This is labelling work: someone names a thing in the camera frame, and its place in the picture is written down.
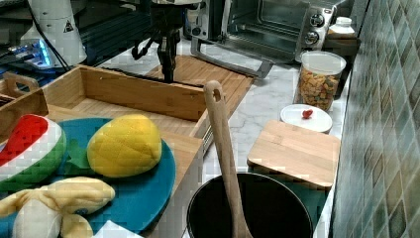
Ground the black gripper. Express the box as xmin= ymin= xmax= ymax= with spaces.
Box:
xmin=150 ymin=3 xmax=182 ymax=83

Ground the wooden drawer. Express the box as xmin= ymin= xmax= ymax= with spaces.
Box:
xmin=43 ymin=65 xmax=211 ymax=145

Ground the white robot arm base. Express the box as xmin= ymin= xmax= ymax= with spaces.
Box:
xmin=21 ymin=0 xmax=87 ymax=69

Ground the wooden spoon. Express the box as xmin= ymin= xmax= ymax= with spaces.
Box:
xmin=204 ymin=80 xmax=253 ymax=238

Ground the silver toaster oven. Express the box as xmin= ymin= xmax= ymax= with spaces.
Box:
xmin=190 ymin=0 xmax=340 ymax=77

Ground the yellow plush lemon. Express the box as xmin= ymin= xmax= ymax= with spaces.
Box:
xmin=87 ymin=114 xmax=162 ymax=178

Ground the teal plate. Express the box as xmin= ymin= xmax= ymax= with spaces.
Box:
xmin=0 ymin=117 xmax=177 ymax=238

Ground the clear cereal jar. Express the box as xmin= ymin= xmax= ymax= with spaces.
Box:
xmin=295 ymin=51 xmax=347 ymax=111

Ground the wooden tea bag caddy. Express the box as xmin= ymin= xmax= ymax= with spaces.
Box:
xmin=0 ymin=71 xmax=49 ymax=142

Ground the pink bowl with white lid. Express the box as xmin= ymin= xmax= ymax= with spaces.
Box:
xmin=280 ymin=104 xmax=333 ymax=134

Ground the plush watermelon slice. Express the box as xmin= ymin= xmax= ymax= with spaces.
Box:
xmin=0 ymin=114 xmax=66 ymax=191

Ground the white plastic bottle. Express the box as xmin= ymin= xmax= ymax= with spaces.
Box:
xmin=328 ymin=17 xmax=356 ymax=38

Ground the teal canister with wooden lid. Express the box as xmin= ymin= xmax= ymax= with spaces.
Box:
xmin=247 ymin=120 xmax=341 ymax=227

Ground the black utensil holder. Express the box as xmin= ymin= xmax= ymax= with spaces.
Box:
xmin=186 ymin=173 xmax=313 ymax=238

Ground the plush banana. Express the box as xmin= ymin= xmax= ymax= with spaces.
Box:
xmin=1 ymin=177 xmax=115 ymax=238

